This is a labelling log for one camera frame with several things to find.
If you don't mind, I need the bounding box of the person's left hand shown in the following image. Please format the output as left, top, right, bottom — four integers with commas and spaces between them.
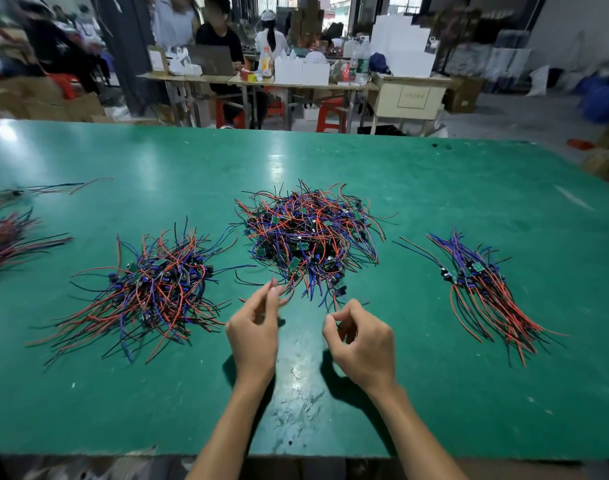
225, 279, 290, 391

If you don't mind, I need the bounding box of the person's right hand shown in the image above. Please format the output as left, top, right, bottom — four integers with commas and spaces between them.
321, 299, 399, 398

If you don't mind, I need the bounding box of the sorted wire bundle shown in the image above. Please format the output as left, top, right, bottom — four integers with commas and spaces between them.
0, 209, 74, 279
26, 223, 254, 368

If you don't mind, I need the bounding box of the pile of wires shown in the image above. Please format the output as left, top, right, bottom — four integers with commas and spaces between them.
234, 179, 388, 308

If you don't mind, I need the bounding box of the small bunch of set-aside wires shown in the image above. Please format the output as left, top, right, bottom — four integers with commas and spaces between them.
425, 229, 568, 369

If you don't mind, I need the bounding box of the single thin dark wire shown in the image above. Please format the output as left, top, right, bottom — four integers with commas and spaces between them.
0, 177, 114, 215

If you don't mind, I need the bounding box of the person's right forearm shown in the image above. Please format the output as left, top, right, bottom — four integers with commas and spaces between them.
369, 385, 469, 480

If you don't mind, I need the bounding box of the person's left forearm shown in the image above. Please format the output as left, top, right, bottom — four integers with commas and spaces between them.
186, 379, 276, 480

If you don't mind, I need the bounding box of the red plastic stool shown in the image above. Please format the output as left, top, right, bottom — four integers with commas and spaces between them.
46, 73, 80, 101
315, 97, 350, 134
264, 97, 288, 122

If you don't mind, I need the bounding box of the cream cabinet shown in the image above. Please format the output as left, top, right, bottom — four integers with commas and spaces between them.
367, 75, 454, 136

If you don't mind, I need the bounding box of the long wooden work table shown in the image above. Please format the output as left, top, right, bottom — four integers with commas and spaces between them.
137, 73, 454, 131

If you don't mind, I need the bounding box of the row of white containers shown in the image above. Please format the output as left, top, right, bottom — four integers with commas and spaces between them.
273, 53, 332, 87

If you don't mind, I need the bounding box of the brown cardboard box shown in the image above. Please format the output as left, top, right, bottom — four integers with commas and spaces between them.
445, 77, 485, 115

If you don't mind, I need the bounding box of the grey laptop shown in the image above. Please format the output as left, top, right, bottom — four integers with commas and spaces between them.
187, 45, 236, 77

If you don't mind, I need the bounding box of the stack of white boxes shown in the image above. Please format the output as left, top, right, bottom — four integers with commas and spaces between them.
371, 15, 438, 79

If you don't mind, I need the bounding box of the row of cardboard boxes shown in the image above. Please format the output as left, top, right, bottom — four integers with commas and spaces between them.
0, 77, 106, 123

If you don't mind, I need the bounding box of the dark pillar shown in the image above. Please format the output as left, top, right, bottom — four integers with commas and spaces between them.
89, 0, 164, 116

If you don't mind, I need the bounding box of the heap of blue bags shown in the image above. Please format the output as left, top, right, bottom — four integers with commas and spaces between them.
575, 75, 609, 124

